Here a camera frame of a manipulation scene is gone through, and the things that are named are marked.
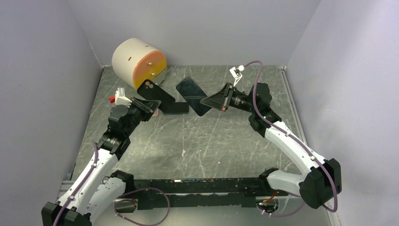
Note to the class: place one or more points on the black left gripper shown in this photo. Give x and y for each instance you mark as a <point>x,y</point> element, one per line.
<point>147,107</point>

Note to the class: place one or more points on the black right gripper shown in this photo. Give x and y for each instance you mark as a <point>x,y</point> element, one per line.
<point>219,100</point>

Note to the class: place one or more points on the black screen white phone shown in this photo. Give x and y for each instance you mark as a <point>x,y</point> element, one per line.
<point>178,108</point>

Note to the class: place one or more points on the pink phone case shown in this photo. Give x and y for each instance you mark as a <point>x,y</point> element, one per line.
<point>156,113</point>

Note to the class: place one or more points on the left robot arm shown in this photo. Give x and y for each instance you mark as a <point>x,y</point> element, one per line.
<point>88,197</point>

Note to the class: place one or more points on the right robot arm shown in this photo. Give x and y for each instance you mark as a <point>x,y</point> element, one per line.
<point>320,179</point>

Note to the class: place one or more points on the white round drawer cabinet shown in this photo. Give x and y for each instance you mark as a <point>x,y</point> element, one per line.
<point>135,61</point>

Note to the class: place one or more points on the black base crossbar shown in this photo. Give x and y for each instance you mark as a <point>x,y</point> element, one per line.
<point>204,192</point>

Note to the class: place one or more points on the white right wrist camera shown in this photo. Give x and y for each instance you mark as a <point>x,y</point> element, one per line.
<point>236,73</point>

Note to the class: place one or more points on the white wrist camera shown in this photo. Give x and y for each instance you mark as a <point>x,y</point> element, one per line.
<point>236,73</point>
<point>120,98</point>

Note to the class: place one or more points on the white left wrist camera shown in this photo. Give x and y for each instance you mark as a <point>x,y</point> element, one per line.
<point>120,98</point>

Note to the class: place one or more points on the aluminium frame rail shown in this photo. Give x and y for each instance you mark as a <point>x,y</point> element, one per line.
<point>160,193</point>

